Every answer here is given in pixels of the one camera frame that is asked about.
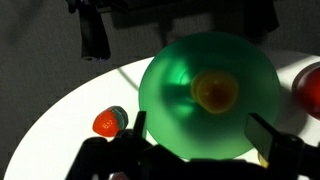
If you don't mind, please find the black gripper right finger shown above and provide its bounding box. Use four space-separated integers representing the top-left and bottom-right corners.
244 112 320 180

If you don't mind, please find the green translucent bowl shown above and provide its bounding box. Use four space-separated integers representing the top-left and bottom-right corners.
138 32 281 160

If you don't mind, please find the orange red plastic strawberry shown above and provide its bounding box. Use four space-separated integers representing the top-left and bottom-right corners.
92 105 129 138

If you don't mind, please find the red plastic apple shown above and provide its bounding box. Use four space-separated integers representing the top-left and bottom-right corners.
291 63 320 120

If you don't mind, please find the black spring clamp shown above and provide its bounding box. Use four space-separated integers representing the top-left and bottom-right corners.
66 0 112 62

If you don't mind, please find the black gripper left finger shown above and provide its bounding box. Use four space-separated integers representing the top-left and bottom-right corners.
65 110 158 180

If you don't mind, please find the white round table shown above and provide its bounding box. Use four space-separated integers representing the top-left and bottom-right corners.
3 49 320 180

